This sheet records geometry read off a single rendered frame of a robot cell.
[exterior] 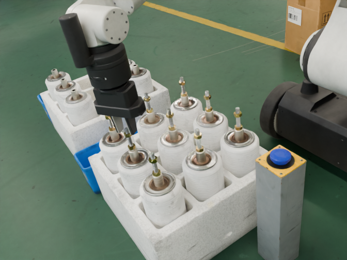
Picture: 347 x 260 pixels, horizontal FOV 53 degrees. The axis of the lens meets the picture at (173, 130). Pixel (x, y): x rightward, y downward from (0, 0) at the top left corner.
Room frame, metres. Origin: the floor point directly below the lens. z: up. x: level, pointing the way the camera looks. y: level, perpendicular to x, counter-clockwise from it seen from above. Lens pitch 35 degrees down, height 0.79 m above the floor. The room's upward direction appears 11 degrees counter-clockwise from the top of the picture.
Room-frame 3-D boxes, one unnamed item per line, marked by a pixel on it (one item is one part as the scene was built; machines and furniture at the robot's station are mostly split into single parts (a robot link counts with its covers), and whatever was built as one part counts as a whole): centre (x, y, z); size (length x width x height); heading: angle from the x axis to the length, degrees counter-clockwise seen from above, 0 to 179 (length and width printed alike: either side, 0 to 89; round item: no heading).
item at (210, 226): (0.73, 0.00, 0.09); 0.39 x 0.39 x 0.18; 27
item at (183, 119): (0.89, -0.05, 0.16); 0.10 x 0.10 x 0.18
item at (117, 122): (0.69, 0.13, 0.37); 0.03 x 0.02 x 0.06; 149
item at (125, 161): (0.68, 0.11, 0.25); 0.08 x 0.08 x 0.01
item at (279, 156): (0.50, -0.20, 0.32); 0.04 x 0.04 x 0.02
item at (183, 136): (0.73, 0.00, 0.25); 0.08 x 0.08 x 0.01
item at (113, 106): (0.68, 0.11, 0.46); 0.13 x 0.10 x 0.12; 59
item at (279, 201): (0.50, -0.20, 0.16); 0.07 x 0.07 x 0.31; 27
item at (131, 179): (0.68, 0.11, 0.16); 0.10 x 0.10 x 0.18
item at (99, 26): (0.66, 0.11, 0.57); 0.11 x 0.11 x 0.11; 44
